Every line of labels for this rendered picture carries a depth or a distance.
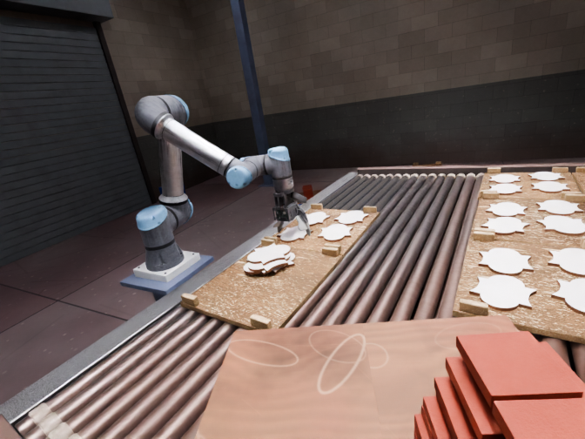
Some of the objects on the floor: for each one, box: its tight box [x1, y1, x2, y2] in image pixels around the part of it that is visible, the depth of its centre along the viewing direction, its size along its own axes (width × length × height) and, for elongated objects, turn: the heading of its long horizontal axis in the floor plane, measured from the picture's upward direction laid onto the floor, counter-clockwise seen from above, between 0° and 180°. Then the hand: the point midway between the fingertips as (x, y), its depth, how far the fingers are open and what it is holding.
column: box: [120, 255, 214, 301], centre depth 147 cm, size 38×38×87 cm
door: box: [0, 0, 157, 267], centre depth 420 cm, size 34×330×342 cm, turn 175°
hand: (294, 233), depth 128 cm, fingers open, 14 cm apart
